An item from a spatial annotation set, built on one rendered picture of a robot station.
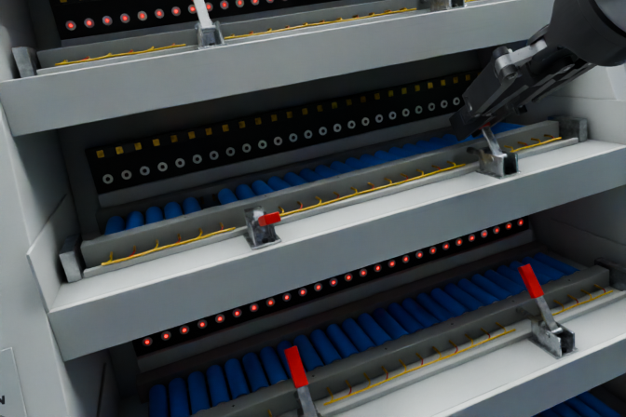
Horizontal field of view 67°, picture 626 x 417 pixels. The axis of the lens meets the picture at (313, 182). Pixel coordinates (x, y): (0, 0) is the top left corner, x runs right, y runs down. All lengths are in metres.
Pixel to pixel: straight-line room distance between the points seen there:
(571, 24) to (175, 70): 0.32
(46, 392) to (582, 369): 0.49
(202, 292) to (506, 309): 0.34
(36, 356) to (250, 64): 0.30
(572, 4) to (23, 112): 0.43
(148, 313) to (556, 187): 0.43
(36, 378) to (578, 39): 0.47
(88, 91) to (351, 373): 0.36
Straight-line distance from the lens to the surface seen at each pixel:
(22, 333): 0.44
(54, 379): 0.44
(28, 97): 0.46
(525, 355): 0.57
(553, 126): 0.67
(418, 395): 0.52
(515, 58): 0.42
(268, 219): 0.36
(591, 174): 0.61
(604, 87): 0.65
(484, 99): 0.46
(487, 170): 0.55
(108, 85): 0.45
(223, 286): 0.43
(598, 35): 0.40
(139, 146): 0.58
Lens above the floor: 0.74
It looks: 5 degrees up
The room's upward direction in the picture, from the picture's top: 16 degrees counter-clockwise
